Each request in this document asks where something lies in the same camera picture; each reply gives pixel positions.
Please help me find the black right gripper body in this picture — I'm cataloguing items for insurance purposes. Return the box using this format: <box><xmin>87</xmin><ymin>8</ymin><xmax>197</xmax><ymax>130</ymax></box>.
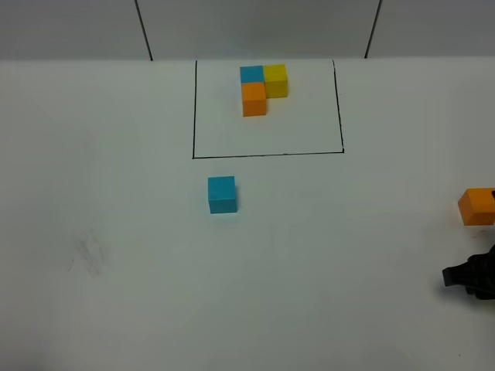
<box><xmin>466</xmin><ymin>246</ymin><xmax>495</xmax><ymax>300</ymax></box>

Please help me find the template yellow cube block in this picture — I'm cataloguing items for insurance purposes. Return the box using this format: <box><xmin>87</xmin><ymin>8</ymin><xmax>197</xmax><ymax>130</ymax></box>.
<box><xmin>263</xmin><ymin>64</ymin><xmax>288</xmax><ymax>98</ymax></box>

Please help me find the template orange cube block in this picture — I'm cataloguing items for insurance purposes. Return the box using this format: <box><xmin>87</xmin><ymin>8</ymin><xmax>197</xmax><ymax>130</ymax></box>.
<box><xmin>241</xmin><ymin>82</ymin><xmax>267</xmax><ymax>117</ymax></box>

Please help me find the template blue cube block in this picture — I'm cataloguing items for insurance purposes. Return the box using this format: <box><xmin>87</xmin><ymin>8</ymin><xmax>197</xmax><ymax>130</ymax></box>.
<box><xmin>240</xmin><ymin>65</ymin><xmax>265</xmax><ymax>84</ymax></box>

